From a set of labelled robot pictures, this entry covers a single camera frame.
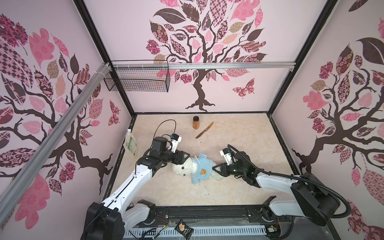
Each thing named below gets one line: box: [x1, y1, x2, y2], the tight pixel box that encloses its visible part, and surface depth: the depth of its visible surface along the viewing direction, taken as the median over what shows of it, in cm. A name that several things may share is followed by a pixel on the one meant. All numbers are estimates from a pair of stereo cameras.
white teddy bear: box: [172, 157, 225, 181], surface depth 80 cm
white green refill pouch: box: [123, 129, 139, 157], surface depth 92 cm
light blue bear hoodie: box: [190, 152, 214, 186], surface depth 83 cm
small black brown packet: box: [174, 218, 194, 240], surface depth 71 cm
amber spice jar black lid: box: [192, 116, 200, 130], surface depth 108 cm
